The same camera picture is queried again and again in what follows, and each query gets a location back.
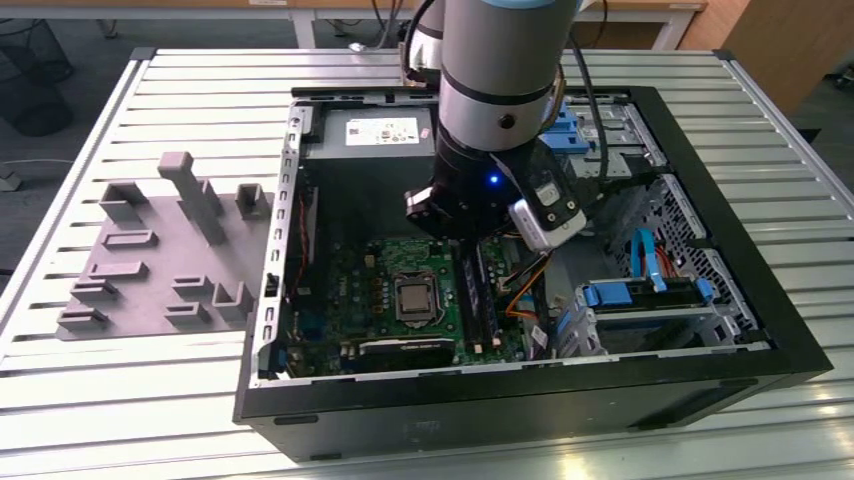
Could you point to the blue RAM stick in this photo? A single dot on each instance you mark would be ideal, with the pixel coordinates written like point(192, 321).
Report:
point(470, 290)
point(491, 310)

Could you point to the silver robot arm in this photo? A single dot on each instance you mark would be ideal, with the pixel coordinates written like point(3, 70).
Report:
point(501, 60)

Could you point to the grey power supply unit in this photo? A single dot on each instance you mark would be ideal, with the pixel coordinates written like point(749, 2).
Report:
point(361, 190)

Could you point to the silver CPU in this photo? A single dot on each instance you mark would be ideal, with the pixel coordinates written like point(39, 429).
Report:
point(414, 299)

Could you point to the blue drive latch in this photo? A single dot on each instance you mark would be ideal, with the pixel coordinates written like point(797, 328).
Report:
point(567, 137)

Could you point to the CPU socket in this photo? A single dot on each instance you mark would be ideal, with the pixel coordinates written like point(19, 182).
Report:
point(415, 319)

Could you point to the green motherboard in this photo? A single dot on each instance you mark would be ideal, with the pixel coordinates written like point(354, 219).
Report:
point(347, 300)

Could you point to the hard disk in blue carrier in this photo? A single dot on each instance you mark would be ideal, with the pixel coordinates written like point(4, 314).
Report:
point(610, 297)

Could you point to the silver drive cage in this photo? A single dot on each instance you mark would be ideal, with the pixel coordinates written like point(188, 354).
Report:
point(621, 130)

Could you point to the black graphics card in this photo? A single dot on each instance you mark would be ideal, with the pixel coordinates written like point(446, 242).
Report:
point(401, 352)

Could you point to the silver disk bay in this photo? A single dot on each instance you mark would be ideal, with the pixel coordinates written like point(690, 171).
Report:
point(657, 314)

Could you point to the black PC case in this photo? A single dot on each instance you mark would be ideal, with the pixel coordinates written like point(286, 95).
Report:
point(467, 410)

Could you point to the grey parts rack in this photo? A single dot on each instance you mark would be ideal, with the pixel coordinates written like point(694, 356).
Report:
point(167, 250)

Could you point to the wooden desk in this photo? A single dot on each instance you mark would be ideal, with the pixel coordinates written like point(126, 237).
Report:
point(667, 6)

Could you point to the wooden cabinet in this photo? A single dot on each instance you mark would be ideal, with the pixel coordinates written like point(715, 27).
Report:
point(788, 50)

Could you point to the white power adapter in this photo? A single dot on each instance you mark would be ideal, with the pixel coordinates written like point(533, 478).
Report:
point(8, 177)

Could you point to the black mesh waste bin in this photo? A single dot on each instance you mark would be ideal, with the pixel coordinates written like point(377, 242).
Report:
point(36, 75)

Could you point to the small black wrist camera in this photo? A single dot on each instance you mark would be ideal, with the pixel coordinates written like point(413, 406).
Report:
point(417, 205)

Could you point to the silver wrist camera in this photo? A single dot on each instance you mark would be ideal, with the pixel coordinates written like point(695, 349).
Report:
point(547, 220)

